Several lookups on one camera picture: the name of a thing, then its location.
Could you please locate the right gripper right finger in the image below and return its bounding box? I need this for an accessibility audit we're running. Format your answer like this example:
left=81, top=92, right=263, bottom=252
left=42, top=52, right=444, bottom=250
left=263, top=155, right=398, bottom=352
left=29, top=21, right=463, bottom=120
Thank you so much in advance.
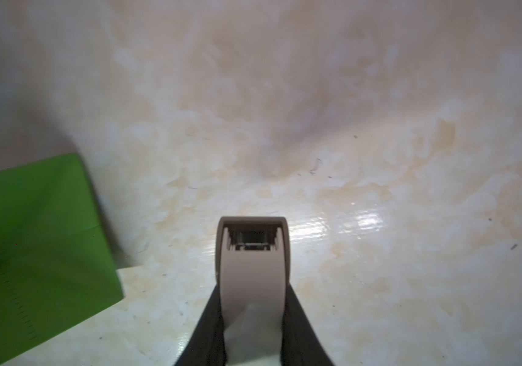
left=281, top=285, right=334, bottom=366

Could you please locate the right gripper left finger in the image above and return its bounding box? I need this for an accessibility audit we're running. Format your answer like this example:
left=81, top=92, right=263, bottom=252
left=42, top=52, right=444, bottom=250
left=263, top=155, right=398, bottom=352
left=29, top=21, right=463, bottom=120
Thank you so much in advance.
left=175, top=285, right=227, bottom=366

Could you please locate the small grey stapler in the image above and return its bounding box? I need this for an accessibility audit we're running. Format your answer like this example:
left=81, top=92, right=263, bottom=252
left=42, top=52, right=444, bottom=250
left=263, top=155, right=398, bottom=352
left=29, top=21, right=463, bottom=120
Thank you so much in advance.
left=215, top=217, right=291, bottom=365

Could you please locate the green reusable tote bag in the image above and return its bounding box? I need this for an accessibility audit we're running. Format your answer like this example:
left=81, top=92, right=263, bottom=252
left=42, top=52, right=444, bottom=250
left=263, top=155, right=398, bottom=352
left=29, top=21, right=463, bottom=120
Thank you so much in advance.
left=0, top=153, right=124, bottom=364

